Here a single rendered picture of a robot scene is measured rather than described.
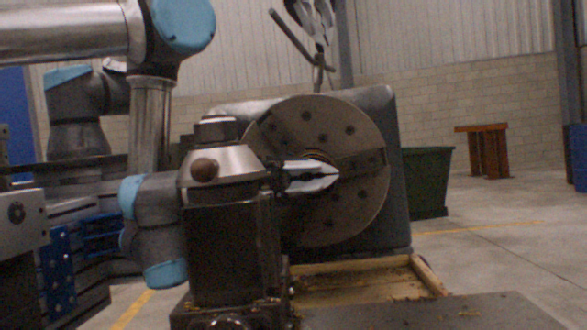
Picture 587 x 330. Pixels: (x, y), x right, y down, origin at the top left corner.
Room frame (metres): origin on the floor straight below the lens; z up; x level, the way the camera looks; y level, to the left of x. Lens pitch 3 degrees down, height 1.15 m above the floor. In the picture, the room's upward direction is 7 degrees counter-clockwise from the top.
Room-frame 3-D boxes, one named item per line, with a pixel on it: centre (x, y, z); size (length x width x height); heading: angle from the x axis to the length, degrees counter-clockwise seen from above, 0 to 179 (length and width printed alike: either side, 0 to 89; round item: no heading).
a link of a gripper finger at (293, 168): (0.78, -0.04, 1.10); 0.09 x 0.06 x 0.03; 86
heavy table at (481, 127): (9.36, -3.86, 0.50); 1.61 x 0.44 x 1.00; 179
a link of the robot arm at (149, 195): (0.81, 0.22, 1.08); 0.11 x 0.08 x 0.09; 86
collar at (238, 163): (0.42, 0.06, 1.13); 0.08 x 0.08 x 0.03
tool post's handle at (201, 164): (0.37, 0.06, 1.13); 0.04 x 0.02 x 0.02; 177
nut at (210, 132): (0.42, 0.06, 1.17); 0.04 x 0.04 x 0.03
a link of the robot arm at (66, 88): (1.23, 0.51, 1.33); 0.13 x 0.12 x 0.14; 132
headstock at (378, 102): (1.41, -0.06, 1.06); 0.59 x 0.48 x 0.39; 177
